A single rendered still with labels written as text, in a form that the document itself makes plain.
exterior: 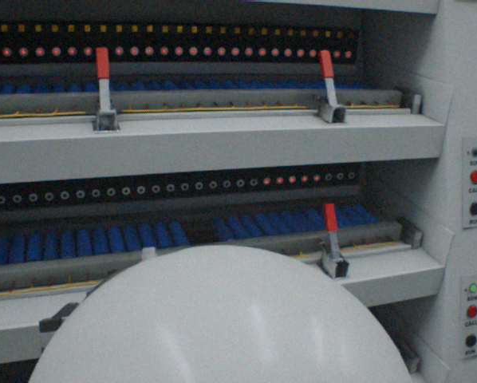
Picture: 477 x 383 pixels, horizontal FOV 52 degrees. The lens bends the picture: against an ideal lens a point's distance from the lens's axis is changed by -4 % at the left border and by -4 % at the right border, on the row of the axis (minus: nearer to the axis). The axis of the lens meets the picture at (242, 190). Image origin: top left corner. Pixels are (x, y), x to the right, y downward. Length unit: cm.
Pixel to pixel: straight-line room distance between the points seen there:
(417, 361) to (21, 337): 54
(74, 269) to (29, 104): 19
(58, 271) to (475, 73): 58
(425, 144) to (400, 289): 19
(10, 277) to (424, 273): 51
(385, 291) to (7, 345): 45
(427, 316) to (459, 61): 36
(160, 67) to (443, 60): 38
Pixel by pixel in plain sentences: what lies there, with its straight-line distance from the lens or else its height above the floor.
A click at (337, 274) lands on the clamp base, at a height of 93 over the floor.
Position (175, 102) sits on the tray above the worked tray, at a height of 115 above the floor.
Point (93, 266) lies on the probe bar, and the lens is 60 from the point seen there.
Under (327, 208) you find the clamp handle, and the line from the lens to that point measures 64.
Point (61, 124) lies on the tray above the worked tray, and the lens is 57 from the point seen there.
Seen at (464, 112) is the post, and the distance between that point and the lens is 72.
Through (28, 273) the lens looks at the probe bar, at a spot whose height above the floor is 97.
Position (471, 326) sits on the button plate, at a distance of 78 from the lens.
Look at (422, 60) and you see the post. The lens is 74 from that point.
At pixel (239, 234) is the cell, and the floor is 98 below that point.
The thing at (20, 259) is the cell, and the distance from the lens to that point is 64.
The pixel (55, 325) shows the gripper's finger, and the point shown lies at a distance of 35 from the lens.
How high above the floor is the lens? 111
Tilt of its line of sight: 6 degrees down
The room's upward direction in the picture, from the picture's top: 2 degrees counter-clockwise
